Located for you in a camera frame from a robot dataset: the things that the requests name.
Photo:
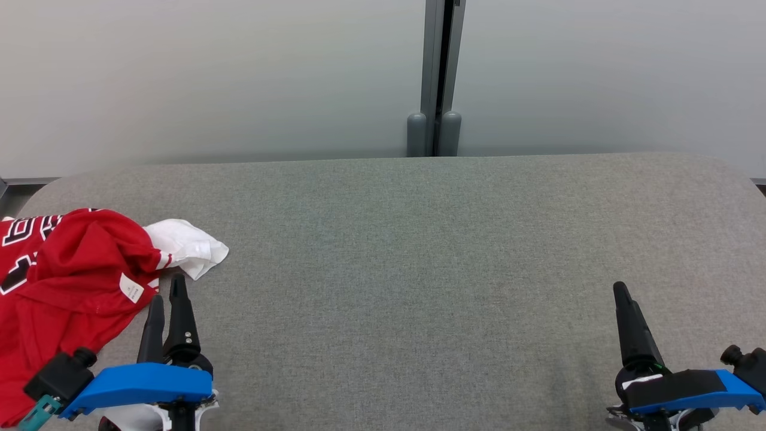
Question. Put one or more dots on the right wrist camera blue mount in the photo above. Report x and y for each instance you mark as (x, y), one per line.
(688, 386)

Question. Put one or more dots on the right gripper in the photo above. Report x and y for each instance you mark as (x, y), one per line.
(643, 372)

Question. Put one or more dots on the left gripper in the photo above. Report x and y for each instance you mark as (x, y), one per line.
(149, 419)

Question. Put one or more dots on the left wrist camera blue mount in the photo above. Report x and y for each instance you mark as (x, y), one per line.
(137, 383)

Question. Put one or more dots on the red white basketball jersey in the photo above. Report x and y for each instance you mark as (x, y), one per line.
(72, 281)

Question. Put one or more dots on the grey partition post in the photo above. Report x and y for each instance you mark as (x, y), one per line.
(434, 72)

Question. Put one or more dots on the wrist camera blue mount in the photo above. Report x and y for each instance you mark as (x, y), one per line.
(137, 383)
(688, 386)

